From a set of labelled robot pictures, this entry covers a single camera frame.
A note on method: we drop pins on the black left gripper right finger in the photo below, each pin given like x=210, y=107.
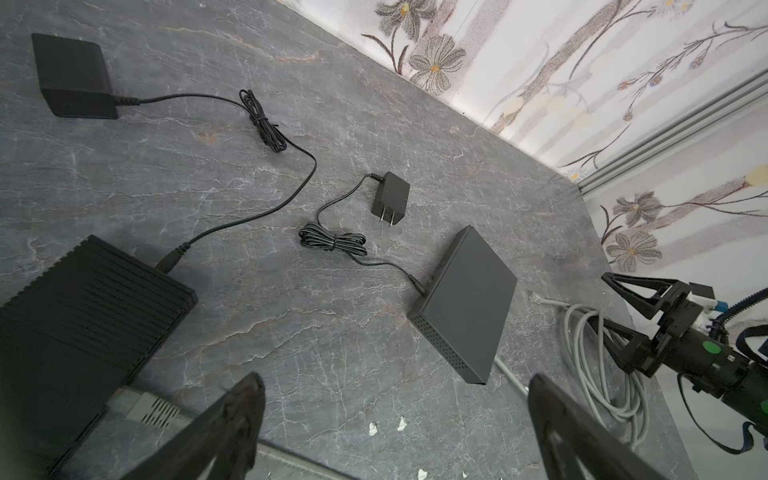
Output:
x=572, y=443

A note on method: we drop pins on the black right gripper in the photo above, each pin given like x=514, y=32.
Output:
x=676, y=344

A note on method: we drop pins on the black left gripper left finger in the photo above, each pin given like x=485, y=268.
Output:
x=222, y=441

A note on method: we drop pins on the grey network switch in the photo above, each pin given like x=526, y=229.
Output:
x=466, y=305

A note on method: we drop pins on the black ribbed network switch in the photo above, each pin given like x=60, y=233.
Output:
x=75, y=335

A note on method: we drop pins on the black power adapter with cable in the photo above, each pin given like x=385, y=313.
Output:
x=74, y=80

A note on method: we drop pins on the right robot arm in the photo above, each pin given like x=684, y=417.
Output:
x=735, y=376

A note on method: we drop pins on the aluminium corner frame right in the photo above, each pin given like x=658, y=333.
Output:
x=710, y=116

